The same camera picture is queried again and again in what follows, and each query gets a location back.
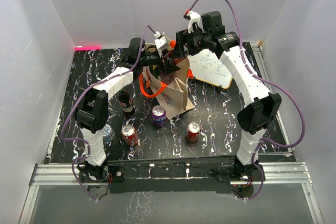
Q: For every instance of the purple can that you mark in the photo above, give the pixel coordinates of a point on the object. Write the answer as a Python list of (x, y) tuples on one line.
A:
[(167, 79), (159, 116)]

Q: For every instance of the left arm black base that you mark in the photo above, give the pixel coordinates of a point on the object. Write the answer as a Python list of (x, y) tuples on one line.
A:
[(105, 173)]

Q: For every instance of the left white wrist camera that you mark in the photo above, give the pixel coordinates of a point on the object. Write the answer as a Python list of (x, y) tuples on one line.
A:
[(160, 41)]

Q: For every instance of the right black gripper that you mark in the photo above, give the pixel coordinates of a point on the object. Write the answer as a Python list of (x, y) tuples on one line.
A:
[(184, 38)]

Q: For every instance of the cola glass bottle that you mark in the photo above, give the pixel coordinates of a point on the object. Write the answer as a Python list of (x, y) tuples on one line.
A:
[(126, 102)]

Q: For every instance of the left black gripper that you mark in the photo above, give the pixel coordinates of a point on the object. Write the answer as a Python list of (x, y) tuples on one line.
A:
[(167, 67)]

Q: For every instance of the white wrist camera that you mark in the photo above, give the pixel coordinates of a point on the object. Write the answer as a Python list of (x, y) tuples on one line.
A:
[(160, 41), (194, 20)]

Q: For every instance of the pink tape strip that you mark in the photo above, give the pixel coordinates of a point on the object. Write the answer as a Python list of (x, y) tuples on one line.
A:
[(84, 48)]

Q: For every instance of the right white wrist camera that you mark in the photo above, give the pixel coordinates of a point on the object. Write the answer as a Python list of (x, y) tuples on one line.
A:
[(194, 20)]

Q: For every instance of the blue white tin can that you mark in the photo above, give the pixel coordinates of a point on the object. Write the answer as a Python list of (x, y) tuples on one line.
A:
[(108, 133)]

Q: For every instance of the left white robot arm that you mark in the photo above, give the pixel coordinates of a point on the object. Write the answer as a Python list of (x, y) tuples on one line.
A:
[(91, 113)]

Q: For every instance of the aluminium frame rail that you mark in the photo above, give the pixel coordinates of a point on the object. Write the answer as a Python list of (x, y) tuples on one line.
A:
[(165, 175)]

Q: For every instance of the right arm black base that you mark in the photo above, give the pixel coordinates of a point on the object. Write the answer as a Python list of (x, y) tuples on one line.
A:
[(233, 172)]

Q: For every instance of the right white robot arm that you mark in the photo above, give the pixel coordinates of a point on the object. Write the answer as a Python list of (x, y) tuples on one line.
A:
[(261, 106)]

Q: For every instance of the small whiteboard wooden frame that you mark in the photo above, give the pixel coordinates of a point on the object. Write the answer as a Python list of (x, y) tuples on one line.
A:
[(207, 68)]

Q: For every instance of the beige canvas tote bag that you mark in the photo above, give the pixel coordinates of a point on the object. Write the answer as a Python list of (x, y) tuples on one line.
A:
[(173, 97)]

